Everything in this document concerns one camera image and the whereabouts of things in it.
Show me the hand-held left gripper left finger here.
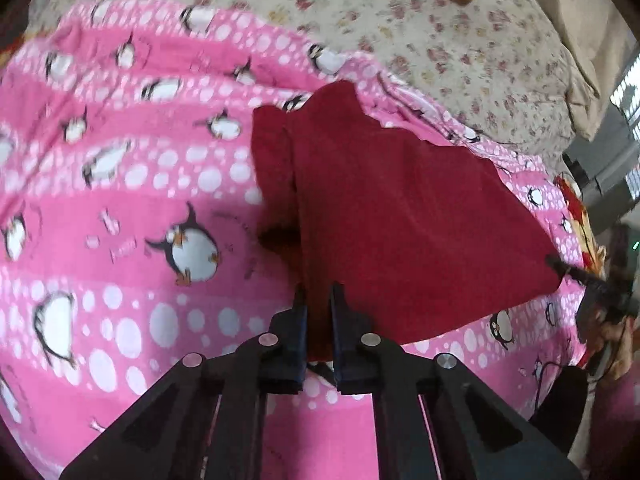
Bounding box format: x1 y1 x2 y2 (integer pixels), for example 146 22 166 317
59 284 308 480

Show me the red and yellow blanket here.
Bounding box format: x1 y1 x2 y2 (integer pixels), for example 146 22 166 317
552 175 608 281

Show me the dark red garment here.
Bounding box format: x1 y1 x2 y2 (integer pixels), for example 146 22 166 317
251 81 563 361

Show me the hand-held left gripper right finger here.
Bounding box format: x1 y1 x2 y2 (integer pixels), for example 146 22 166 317
329 281 584 480

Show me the beige pillow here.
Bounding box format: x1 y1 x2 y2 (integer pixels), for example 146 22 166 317
537 0 636 141

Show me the grey cabinet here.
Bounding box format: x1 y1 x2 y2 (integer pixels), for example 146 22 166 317
562 110 640 211

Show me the bright window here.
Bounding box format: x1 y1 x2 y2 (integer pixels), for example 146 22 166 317
611 77 640 126

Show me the floral beige bedsheet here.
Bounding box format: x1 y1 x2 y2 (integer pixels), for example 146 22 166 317
25 0 601 156

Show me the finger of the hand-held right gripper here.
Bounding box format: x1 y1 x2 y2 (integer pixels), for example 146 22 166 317
545 254 601 286

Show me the pink penguin print blanket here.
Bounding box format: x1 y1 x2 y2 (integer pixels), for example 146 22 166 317
0 0 606 480

